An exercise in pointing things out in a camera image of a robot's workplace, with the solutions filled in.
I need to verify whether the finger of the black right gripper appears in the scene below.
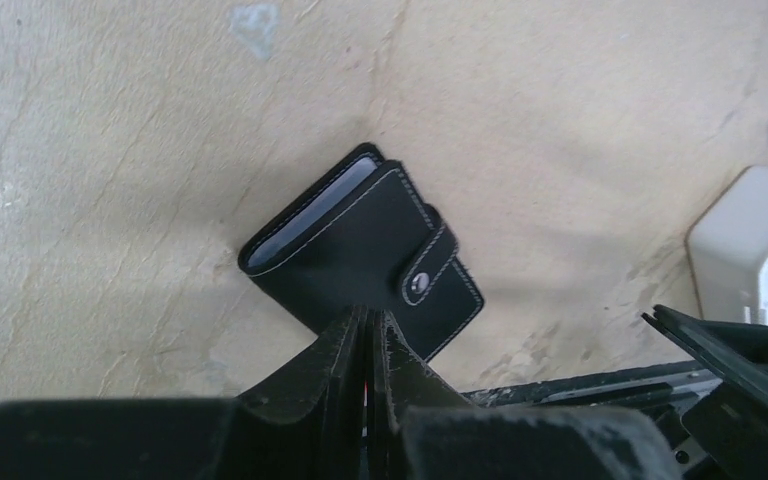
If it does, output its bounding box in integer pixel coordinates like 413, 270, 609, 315
642, 305, 768, 411

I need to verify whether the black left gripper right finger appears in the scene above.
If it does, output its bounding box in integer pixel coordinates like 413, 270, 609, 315
367, 311, 681, 479

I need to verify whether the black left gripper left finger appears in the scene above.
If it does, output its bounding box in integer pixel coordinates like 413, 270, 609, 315
0, 309, 367, 479

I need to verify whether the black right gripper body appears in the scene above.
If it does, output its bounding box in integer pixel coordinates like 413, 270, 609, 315
466, 361, 768, 479

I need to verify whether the black leather card holder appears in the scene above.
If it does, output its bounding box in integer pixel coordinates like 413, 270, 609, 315
238, 143, 485, 360

